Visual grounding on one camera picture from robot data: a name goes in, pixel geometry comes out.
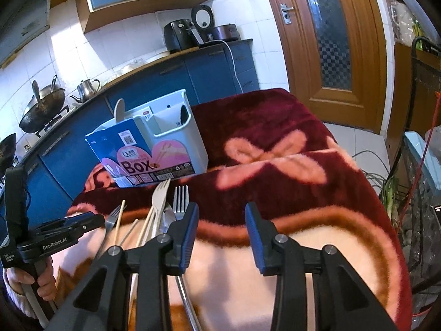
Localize red cord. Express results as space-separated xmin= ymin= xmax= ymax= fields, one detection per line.
xmin=396 ymin=91 xmax=441 ymax=235

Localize dark red floral blanket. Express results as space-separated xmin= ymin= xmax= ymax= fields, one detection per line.
xmin=67 ymin=88 xmax=414 ymax=331

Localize person's left forearm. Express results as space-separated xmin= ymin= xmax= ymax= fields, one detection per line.
xmin=3 ymin=283 xmax=47 ymax=318

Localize grey range hood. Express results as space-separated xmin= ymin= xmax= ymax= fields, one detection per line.
xmin=0 ymin=0 xmax=53 ymax=67

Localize white plastic bags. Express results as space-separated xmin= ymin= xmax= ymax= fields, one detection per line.
xmin=386 ymin=0 xmax=418 ymax=42

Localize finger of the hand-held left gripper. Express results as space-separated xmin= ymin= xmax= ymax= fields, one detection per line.
xmin=38 ymin=211 xmax=106 ymax=237

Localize white plastic spoon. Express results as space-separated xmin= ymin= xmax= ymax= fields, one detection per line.
xmin=114 ymin=98 xmax=126 ymax=123

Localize green onions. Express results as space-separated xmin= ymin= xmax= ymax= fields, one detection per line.
xmin=382 ymin=176 xmax=404 ymax=222

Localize black rice cooker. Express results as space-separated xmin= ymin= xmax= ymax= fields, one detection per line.
xmin=191 ymin=5 xmax=241 ymax=44

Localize metal door handle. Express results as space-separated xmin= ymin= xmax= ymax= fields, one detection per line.
xmin=281 ymin=3 xmax=295 ymax=25

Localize pale wooden chopstick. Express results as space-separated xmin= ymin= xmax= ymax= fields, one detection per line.
xmin=120 ymin=218 xmax=139 ymax=246
xmin=113 ymin=199 xmax=126 ymax=246
xmin=137 ymin=206 xmax=155 ymax=248

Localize black air fryer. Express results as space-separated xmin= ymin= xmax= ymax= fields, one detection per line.
xmin=163 ymin=19 xmax=201 ymax=53

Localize white utensil holder box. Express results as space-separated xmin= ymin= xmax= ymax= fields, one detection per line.
xmin=85 ymin=89 xmax=209 ymax=187

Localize person's left hand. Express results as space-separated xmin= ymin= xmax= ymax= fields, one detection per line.
xmin=4 ymin=257 xmax=58 ymax=302

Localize gas stove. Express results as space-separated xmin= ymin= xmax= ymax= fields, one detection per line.
xmin=34 ymin=105 xmax=77 ymax=137

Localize clear plastic container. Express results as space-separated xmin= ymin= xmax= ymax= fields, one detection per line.
xmin=119 ymin=60 xmax=149 ymax=75

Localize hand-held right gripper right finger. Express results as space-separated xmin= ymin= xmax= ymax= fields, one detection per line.
xmin=244 ymin=202 xmax=397 ymax=331

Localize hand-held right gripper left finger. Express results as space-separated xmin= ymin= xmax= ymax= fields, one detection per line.
xmin=45 ymin=202 xmax=200 ymax=331

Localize black wire rack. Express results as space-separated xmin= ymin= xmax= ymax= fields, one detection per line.
xmin=379 ymin=36 xmax=441 ymax=297

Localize wooden fork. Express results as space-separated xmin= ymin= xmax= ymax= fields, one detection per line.
xmin=151 ymin=178 xmax=172 ymax=238

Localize small dark wok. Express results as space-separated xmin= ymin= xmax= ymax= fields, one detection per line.
xmin=0 ymin=134 xmax=18 ymax=171

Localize large black wok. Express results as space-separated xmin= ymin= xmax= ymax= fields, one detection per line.
xmin=19 ymin=76 xmax=66 ymax=134

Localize silver metal utensil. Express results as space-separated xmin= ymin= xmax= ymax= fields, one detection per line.
xmin=160 ymin=203 xmax=177 ymax=230

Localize metal fork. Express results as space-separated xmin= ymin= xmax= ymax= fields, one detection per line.
xmin=95 ymin=205 xmax=127 ymax=261
xmin=172 ymin=185 xmax=204 ymax=331

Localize white power cable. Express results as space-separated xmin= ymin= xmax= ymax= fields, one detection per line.
xmin=207 ymin=39 xmax=243 ymax=94

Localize wooden door with glass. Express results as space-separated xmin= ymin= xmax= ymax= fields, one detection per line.
xmin=258 ymin=0 xmax=390 ymax=133

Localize steel kettle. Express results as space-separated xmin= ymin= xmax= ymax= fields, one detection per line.
xmin=70 ymin=79 xmax=101 ymax=104

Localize blue kitchen base cabinets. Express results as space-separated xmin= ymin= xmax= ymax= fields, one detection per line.
xmin=0 ymin=39 xmax=260 ymax=221

